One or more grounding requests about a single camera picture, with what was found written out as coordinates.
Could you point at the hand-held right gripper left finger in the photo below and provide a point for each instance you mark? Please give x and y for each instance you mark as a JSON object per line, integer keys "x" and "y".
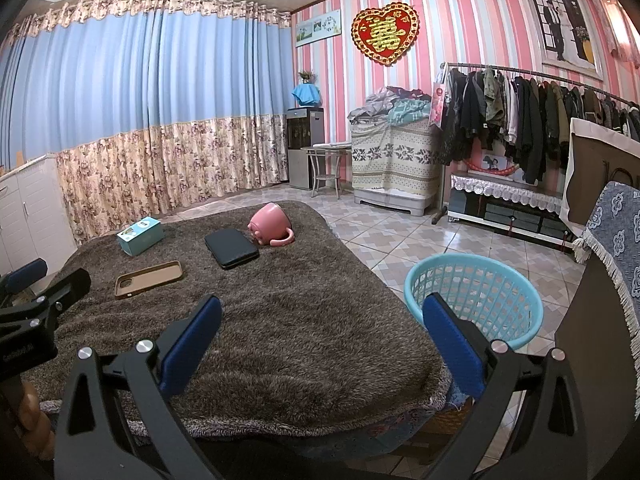
{"x": 192, "y": 342}

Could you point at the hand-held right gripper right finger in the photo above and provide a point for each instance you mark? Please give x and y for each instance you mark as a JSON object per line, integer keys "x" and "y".
{"x": 452, "y": 345}

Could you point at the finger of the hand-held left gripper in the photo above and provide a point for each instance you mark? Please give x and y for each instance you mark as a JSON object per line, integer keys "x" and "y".
{"x": 65, "y": 287}
{"x": 25, "y": 274}

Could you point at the light blue plastic basket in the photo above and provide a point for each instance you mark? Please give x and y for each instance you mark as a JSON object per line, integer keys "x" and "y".
{"x": 500, "y": 310}

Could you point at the person's left hand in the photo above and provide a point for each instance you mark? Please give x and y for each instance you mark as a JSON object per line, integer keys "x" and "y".
{"x": 32, "y": 412}

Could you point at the white cabinet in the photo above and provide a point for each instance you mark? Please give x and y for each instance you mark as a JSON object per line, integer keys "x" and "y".
{"x": 35, "y": 210}

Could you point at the teal cardboard box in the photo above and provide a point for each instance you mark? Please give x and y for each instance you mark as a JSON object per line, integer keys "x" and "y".
{"x": 140, "y": 237}

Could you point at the black zip case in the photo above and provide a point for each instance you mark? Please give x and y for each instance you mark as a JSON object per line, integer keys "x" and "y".
{"x": 231, "y": 250}

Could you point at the brown shaggy blanket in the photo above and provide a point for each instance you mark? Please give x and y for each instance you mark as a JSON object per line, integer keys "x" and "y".
{"x": 300, "y": 335}

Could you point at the dark wooden cabinet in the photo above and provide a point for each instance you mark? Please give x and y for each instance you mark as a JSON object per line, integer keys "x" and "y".
{"x": 590, "y": 360}

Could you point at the pink mug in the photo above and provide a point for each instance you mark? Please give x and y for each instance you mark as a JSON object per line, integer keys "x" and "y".
{"x": 267, "y": 222}

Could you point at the low shelf with lace cloth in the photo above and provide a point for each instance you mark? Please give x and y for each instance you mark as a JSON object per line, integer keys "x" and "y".
{"x": 500, "y": 190}

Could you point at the red-edged picture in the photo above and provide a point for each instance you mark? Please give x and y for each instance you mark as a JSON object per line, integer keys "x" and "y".
{"x": 492, "y": 165}

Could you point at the floral cloth covered chest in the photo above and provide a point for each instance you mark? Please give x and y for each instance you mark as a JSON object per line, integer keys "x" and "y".
{"x": 395, "y": 160}

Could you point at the blue patterned fringed cloth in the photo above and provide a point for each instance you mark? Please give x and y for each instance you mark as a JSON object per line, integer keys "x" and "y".
{"x": 615, "y": 230}

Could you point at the beige and brown board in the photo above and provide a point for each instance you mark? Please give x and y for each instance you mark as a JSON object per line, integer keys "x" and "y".
{"x": 590, "y": 185}

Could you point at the blue and floral curtain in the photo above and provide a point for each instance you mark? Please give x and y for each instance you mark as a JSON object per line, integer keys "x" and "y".
{"x": 150, "y": 85}

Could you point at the grey water dispenser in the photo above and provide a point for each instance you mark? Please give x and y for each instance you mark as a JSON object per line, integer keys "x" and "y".
{"x": 305, "y": 150}

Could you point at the small round metal table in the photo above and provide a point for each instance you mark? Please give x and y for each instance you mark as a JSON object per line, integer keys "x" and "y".
{"x": 325, "y": 149}

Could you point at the row of hanging clothes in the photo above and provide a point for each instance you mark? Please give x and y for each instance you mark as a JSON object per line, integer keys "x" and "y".
{"x": 525, "y": 120}

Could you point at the pink hanging bag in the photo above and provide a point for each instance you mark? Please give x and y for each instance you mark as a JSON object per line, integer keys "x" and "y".
{"x": 437, "y": 100}

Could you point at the pile of clothes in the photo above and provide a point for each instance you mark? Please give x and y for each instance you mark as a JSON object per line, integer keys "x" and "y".
{"x": 390, "y": 105}

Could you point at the blue cloth covered bottle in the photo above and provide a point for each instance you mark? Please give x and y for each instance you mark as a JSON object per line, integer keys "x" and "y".
{"x": 306, "y": 95}

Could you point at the metal clothes rack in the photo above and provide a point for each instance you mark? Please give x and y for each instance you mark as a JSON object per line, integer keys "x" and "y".
{"x": 530, "y": 71}

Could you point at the small potted plant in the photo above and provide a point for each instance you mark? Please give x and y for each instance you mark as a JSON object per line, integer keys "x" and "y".
{"x": 306, "y": 77}

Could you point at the pink lace curtain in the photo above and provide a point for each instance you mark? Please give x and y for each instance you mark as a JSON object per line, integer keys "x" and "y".
{"x": 622, "y": 35}

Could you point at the red heart wall decoration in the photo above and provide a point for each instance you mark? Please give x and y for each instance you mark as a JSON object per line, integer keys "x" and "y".
{"x": 385, "y": 35}

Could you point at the wall poster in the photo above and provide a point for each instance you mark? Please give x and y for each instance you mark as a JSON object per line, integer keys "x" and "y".
{"x": 565, "y": 30}

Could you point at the wall picture with clock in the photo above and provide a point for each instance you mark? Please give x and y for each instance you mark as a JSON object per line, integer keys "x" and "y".
{"x": 318, "y": 28}

